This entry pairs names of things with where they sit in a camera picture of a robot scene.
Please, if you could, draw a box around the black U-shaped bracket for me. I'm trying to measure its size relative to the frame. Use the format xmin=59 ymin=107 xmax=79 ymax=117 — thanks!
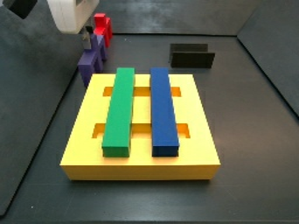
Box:
xmin=169 ymin=44 xmax=215 ymax=68

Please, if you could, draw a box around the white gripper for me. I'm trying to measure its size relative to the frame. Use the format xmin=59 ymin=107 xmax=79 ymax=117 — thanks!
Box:
xmin=47 ymin=0 xmax=99 ymax=50

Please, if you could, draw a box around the purple comb-shaped block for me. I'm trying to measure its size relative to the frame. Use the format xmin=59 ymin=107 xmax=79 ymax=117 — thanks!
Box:
xmin=77 ymin=34 xmax=108 ymax=87

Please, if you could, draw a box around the red comb-shaped block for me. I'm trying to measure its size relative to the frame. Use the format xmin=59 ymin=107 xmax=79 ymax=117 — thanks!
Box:
xmin=93 ymin=13 xmax=112 ymax=47

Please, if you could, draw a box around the yellow slotted board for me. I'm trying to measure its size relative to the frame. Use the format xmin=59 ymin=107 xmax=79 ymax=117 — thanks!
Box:
xmin=60 ymin=73 xmax=220 ymax=180

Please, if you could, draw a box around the blue long bar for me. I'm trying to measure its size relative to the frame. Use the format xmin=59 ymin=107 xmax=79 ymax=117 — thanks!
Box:
xmin=151 ymin=67 xmax=180 ymax=157

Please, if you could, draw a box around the green long bar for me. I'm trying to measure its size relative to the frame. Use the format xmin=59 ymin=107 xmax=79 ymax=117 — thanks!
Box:
xmin=101 ymin=67 xmax=135 ymax=158

